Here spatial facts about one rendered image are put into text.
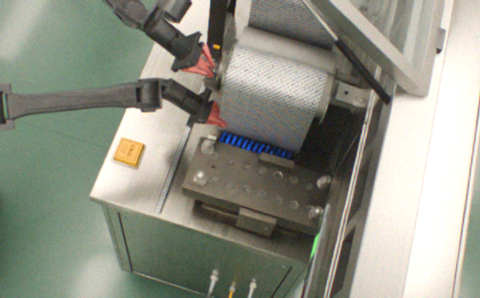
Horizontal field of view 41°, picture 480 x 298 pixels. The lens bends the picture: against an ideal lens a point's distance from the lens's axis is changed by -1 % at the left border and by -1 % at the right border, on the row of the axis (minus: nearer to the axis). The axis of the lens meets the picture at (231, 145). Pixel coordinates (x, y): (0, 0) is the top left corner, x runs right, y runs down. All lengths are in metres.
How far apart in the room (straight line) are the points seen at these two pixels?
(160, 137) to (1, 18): 1.62
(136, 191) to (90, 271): 0.93
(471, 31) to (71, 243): 1.82
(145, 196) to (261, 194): 0.34
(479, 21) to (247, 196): 0.72
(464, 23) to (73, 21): 2.13
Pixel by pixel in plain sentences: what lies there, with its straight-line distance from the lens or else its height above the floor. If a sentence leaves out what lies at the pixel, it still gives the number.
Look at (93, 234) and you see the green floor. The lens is 2.76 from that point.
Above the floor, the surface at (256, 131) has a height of 1.08.
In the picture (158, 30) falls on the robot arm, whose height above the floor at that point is 1.39.
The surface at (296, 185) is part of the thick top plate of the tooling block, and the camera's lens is 1.73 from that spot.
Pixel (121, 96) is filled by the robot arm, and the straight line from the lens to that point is 1.62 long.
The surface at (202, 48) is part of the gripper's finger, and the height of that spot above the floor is 1.32.
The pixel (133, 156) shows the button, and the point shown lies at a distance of 1.85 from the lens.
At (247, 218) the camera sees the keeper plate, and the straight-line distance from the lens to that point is 1.71.
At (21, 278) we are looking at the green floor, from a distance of 2.76.
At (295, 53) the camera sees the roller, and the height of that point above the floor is 1.23.
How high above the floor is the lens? 2.61
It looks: 64 degrees down
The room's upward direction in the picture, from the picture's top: 11 degrees clockwise
